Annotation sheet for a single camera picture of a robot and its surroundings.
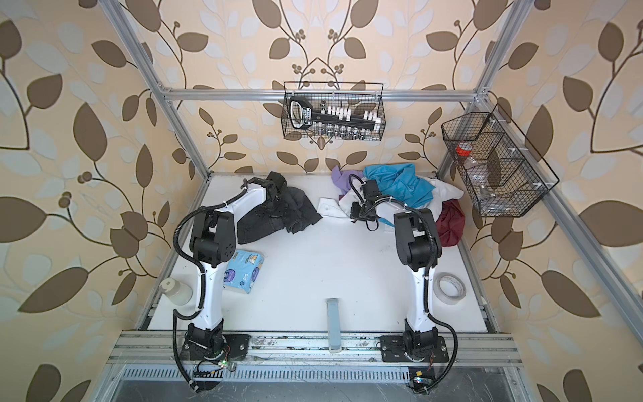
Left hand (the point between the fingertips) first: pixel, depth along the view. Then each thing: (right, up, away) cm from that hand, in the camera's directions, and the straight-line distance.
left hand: (275, 212), depth 102 cm
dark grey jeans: (+9, 0, -1) cm, 9 cm away
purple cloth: (+28, +15, +14) cm, 35 cm away
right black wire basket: (+75, +12, -29) cm, 81 cm away
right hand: (+34, -2, +3) cm, 34 cm away
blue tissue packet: (-8, -19, -16) cm, 26 cm away
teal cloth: (+52, +12, -3) cm, 53 cm away
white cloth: (+40, +2, -28) cm, 49 cm away
